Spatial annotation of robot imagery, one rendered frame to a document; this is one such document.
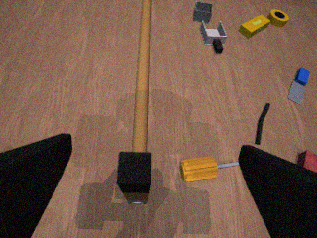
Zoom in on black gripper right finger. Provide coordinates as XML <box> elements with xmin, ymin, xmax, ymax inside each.
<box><xmin>238</xmin><ymin>145</ymin><xmax>317</xmax><ymax>238</ymax></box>

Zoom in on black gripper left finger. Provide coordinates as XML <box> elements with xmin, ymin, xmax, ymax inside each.
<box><xmin>0</xmin><ymin>134</ymin><xmax>72</xmax><ymax>238</ymax></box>

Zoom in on yellow rectangular block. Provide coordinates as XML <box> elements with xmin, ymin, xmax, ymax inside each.
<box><xmin>238</xmin><ymin>14</ymin><xmax>270</xmax><ymax>38</ymax></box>

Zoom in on yellow ring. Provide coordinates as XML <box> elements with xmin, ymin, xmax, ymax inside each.
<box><xmin>267</xmin><ymin>10</ymin><xmax>289</xmax><ymax>27</ymax></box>

